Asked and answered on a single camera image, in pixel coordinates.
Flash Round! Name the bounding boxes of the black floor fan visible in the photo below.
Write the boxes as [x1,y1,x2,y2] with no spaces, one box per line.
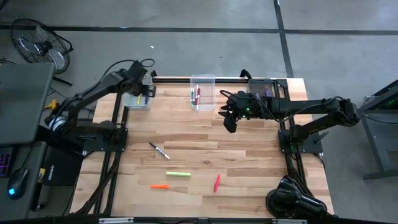
[11,17,74,87]

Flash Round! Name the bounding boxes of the clear plastic bin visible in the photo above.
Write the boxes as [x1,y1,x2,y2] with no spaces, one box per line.
[190,73,216,111]

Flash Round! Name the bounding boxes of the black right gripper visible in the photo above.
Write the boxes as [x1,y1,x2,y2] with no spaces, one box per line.
[217,91,264,134]

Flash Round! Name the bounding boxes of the keyboard with purple keys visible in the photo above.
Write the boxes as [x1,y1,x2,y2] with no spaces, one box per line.
[0,152,12,179]

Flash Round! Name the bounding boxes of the dark metal side table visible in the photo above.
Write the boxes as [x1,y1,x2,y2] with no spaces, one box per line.
[357,79,398,183]

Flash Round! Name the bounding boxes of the black cap white marker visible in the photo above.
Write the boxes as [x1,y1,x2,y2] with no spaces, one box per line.
[149,142,170,160]

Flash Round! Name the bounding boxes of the black flat box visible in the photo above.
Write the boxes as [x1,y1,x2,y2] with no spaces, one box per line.
[42,148,84,187]

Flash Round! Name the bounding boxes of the white opaque plastic bin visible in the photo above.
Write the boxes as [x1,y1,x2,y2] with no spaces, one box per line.
[123,74,154,112]

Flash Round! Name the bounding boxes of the grey translucent plastic bin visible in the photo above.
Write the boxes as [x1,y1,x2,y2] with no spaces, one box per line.
[248,78,275,98]

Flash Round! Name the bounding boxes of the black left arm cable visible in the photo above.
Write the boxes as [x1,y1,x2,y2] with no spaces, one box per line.
[99,58,156,82]

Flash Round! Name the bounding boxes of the dark grey flat panel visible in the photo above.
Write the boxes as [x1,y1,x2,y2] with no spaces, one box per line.
[0,62,56,146]

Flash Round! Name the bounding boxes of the black computer mouse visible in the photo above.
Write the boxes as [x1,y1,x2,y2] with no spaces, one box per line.
[6,167,29,200]

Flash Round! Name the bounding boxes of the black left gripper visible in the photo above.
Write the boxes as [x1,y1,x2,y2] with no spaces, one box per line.
[124,61,157,99]

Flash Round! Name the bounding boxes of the yellow-green Sharpie highlighter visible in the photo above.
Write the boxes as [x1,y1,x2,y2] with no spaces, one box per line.
[165,171,192,178]

